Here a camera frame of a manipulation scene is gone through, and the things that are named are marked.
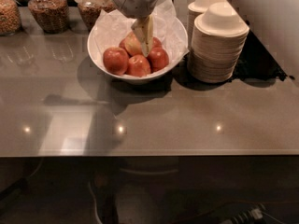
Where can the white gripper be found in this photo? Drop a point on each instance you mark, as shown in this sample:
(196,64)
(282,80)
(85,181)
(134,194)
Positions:
(130,1)

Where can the red apple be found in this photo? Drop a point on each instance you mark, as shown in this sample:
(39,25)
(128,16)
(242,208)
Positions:
(158,59)
(115,60)
(156,43)
(138,66)

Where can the red-yellow apple on top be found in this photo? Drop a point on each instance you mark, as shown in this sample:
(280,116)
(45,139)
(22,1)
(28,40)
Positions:
(132,45)

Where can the white ceramic bowl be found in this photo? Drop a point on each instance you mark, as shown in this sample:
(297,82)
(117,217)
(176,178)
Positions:
(96,52)

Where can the right glass jar of granola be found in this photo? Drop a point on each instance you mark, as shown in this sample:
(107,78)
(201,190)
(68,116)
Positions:
(90,12)

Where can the glass jar of granola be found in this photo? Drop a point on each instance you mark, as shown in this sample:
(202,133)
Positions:
(90,12)
(51,15)

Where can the middle glass jar of granola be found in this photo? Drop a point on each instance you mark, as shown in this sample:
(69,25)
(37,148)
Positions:
(51,15)

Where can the rear stack of paper bowls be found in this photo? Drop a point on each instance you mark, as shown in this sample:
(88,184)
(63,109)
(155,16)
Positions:
(196,8)

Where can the stack of paper bowls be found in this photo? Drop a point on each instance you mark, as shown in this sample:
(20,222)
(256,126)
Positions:
(196,8)
(218,38)

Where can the front stack of paper bowls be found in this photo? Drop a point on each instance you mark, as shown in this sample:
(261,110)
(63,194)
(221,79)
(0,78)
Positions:
(218,38)

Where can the left glass jar of cereal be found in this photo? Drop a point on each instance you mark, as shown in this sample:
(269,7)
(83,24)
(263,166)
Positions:
(10,17)

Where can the black cutlery holder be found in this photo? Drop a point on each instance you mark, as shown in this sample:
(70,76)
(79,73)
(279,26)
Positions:
(256,62)

